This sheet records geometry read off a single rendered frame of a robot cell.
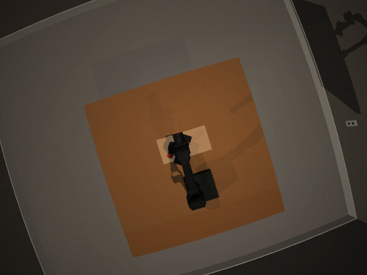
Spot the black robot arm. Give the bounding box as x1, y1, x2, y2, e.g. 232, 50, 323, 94
168, 132, 206, 211

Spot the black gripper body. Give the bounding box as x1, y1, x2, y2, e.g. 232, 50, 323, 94
174, 134, 192, 165

